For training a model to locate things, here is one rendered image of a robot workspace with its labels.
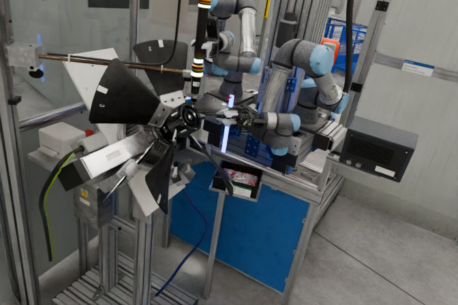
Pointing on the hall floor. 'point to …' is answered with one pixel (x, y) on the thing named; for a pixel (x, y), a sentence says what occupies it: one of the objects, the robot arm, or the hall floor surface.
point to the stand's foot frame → (90, 280)
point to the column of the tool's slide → (16, 195)
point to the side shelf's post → (82, 246)
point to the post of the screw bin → (214, 244)
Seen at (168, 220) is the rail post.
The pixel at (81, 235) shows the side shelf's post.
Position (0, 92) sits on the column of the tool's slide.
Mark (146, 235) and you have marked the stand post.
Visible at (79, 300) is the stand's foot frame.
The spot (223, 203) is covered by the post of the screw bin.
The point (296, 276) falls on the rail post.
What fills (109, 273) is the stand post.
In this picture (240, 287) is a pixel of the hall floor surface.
